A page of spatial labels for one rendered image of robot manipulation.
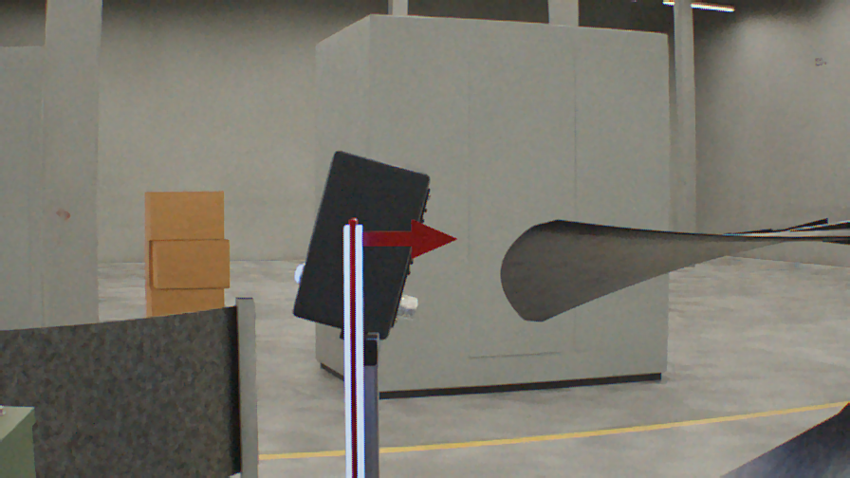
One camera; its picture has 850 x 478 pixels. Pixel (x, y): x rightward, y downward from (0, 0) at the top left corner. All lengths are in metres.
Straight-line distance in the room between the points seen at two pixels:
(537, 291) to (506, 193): 6.19
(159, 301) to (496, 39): 3.28
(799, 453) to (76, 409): 1.79
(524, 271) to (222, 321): 1.96
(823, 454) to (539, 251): 0.23
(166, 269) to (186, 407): 6.07
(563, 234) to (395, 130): 6.12
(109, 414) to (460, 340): 4.69
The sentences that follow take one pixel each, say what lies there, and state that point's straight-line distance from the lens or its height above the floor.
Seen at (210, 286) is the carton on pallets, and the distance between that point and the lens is 8.64.
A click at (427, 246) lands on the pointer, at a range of 0.70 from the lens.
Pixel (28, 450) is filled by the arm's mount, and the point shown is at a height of 1.01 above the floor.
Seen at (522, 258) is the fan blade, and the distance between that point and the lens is 0.68.
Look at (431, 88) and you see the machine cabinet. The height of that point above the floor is 1.82.
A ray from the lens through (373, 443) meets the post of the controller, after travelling 1.24.
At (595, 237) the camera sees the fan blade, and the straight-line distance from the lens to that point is 0.63.
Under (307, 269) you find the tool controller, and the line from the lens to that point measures 1.28.
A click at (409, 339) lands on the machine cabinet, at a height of 0.36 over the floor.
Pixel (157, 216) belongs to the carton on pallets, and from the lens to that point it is 8.56.
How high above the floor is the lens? 1.21
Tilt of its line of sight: 2 degrees down
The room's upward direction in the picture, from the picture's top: straight up
